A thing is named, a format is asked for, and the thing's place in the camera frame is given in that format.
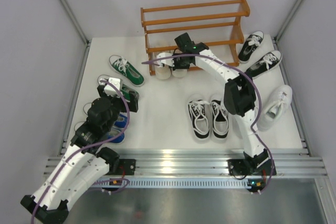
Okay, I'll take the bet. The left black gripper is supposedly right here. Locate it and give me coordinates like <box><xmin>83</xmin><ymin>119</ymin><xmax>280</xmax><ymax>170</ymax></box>
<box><xmin>98</xmin><ymin>85</ymin><xmax>138</xmax><ymax>132</ymax></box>

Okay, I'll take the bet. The beige sneaker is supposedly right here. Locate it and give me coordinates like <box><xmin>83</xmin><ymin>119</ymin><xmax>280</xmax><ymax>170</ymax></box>
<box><xmin>171</xmin><ymin>48</ymin><xmax>187</xmax><ymax>78</ymax></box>
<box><xmin>154</xmin><ymin>52</ymin><xmax>172</xmax><ymax>80</ymax></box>

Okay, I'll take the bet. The green sneaker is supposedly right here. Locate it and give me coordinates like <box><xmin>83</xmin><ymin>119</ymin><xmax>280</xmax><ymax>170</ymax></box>
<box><xmin>109</xmin><ymin>55</ymin><xmax>145</xmax><ymax>87</ymax></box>
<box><xmin>97</xmin><ymin>74</ymin><xmax>140</xmax><ymax>101</ymax></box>

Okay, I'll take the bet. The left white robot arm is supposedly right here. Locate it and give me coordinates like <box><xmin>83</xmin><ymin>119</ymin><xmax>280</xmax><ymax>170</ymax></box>
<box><xmin>20</xmin><ymin>80</ymin><xmax>139</xmax><ymax>223</ymax></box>

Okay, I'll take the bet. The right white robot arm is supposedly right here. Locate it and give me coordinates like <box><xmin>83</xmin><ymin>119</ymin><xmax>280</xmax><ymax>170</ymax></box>
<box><xmin>171</xmin><ymin>33</ymin><xmax>275</xmax><ymax>177</ymax></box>

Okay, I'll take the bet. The orange wooden shoe shelf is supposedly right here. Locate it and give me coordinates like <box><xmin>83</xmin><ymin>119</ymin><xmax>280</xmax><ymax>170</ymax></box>
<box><xmin>140</xmin><ymin>0</ymin><xmax>250</xmax><ymax>67</ymax></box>

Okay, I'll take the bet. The blue sneaker far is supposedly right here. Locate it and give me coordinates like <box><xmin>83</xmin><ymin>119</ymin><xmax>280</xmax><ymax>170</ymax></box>
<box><xmin>114</xmin><ymin>114</ymin><xmax>128</xmax><ymax>129</ymax></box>

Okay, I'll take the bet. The blue sneaker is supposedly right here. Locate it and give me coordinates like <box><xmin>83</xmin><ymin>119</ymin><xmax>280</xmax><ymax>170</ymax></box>
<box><xmin>107</xmin><ymin>127</ymin><xmax>125</xmax><ymax>144</ymax></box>
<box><xmin>114</xmin><ymin>114</ymin><xmax>128</xmax><ymax>129</ymax></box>

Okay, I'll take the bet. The blue sneaker near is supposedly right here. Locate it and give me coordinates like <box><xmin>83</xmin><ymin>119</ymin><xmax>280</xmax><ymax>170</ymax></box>
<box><xmin>107</xmin><ymin>127</ymin><xmax>125</xmax><ymax>144</ymax></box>

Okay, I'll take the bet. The black white-striped sneaker left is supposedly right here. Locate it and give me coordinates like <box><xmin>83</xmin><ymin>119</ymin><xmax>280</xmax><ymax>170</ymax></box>
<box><xmin>187</xmin><ymin>99</ymin><xmax>209</xmax><ymax>141</ymax></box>

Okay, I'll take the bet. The black white-striped sneaker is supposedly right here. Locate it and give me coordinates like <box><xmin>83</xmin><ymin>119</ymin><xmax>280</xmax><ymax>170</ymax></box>
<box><xmin>187</xmin><ymin>99</ymin><xmax>209</xmax><ymax>141</ymax></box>
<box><xmin>210</xmin><ymin>94</ymin><xmax>229</xmax><ymax>142</ymax></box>

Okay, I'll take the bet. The black white-striped sneaker right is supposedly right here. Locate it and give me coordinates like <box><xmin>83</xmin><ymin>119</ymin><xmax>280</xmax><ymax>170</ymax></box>
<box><xmin>210</xmin><ymin>94</ymin><xmax>229</xmax><ymax>142</ymax></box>

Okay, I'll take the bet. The black canvas sneaker far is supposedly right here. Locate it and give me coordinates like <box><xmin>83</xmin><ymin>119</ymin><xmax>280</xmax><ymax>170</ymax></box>
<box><xmin>238</xmin><ymin>30</ymin><xmax>264</xmax><ymax>63</ymax></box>

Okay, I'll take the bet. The black canvas sneaker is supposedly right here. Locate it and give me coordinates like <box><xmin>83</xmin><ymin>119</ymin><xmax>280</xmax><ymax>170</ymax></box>
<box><xmin>238</xmin><ymin>30</ymin><xmax>264</xmax><ymax>63</ymax></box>
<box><xmin>245</xmin><ymin>50</ymin><xmax>282</xmax><ymax>79</ymax></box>

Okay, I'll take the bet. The black canvas sneaker near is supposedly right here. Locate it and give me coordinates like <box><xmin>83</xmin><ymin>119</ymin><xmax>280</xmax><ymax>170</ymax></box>
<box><xmin>245</xmin><ymin>50</ymin><xmax>282</xmax><ymax>79</ymax></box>

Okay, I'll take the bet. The white sneaker right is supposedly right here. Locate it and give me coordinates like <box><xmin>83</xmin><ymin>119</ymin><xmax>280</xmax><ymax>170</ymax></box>
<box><xmin>257</xmin><ymin>85</ymin><xmax>292</xmax><ymax>132</ymax></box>

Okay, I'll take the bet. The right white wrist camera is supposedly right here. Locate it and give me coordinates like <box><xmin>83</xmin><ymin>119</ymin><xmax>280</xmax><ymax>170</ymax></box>
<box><xmin>155</xmin><ymin>52</ymin><xmax>174</xmax><ymax>67</ymax></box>

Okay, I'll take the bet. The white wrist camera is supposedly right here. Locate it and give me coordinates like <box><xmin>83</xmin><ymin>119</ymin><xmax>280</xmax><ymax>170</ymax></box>
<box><xmin>155</xmin><ymin>52</ymin><xmax>174</xmax><ymax>67</ymax></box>
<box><xmin>99</xmin><ymin>77</ymin><xmax>122</xmax><ymax>96</ymax></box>

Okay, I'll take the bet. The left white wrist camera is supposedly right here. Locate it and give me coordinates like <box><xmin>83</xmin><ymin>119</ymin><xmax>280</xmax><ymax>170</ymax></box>
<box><xmin>99</xmin><ymin>77</ymin><xmax>122</xmax><ymax>96</ymax></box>

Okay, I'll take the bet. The perforated cable duct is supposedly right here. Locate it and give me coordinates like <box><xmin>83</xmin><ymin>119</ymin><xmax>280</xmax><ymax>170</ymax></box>
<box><xmin>91</xmin><ymin>177</ymin><xmax>263</xmax><ymax>189</ymax></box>

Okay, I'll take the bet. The aluminium rail base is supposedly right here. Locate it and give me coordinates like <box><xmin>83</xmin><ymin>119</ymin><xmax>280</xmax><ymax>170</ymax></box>
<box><xmin>43</xmin><ymin>147</ymin><xmax>328</xmax><ymax>180</ymax></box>

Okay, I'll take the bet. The left aluminium frame post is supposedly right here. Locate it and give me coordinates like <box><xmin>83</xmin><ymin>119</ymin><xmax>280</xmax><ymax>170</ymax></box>
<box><xmin>58</xmin><ymin>0</ymin><xmax>89</xmax><ymax>46</ymax></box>

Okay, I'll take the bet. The aluminium frame post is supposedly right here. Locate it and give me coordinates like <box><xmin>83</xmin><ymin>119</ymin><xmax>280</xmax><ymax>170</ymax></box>
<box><xmin>273</xmin><ymin>0</ymin><xmax>305</xmax><ymax>45</ymax></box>
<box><xmin>58</xmin><ymin>0</ymin><xmax>89</xmax><ymax>46</ymax></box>

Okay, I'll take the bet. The right aluminium frame post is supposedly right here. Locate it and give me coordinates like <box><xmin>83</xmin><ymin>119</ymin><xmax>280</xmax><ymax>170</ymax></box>
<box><xmin>273</xmin><ymin>0</ymin><xmax>305</xmax><ymax>45</ymax></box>

